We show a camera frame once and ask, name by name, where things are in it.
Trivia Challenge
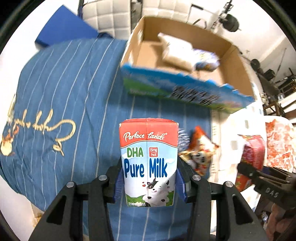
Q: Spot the plaid bed sheet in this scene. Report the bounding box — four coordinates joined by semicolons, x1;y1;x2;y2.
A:
208;101;266;241

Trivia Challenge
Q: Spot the blue foam mat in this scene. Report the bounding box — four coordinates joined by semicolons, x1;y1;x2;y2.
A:
35;5;99;47

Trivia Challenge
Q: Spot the red snack packet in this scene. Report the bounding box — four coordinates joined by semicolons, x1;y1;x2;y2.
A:
235;135;265;192

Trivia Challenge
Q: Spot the white ONMAX pouch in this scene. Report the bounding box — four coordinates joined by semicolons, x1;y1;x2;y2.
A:
158;33;196;72

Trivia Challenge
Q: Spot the orange floral blanket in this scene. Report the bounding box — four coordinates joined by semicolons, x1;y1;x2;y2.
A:
264;115;295;172

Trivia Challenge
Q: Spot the blue tissue pack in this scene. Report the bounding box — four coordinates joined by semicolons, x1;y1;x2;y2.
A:
193;49;220;72

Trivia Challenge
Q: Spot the right white padded chair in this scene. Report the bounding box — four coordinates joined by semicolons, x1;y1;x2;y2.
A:
142;0;196;23

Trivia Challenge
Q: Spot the blue white rope ball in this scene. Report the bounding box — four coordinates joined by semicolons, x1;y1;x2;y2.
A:
178;128;190;152

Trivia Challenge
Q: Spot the milk carton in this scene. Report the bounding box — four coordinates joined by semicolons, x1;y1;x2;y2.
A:
119;118;179;207

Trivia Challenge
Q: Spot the white padded chair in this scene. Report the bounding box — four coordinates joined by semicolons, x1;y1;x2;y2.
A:
142;0;196;23
81;0;142;40

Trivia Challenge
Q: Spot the white weight bench rack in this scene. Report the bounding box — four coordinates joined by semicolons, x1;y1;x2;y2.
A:
210;1;239;32

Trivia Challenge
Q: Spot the blue striped bed cover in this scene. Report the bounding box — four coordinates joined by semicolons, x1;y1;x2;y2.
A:
1;38;212;211

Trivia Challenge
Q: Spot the cardboard box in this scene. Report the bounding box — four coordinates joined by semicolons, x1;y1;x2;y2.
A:
120;16;255;113

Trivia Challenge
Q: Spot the dark blue cloth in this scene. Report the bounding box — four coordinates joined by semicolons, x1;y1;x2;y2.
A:
97;32;114;39

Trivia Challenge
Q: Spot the orange panda snack bag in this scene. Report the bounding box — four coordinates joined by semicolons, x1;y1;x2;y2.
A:
178;126;220;176

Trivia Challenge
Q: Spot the left white padded chair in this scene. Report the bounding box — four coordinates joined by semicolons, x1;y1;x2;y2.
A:
81;0;142;40

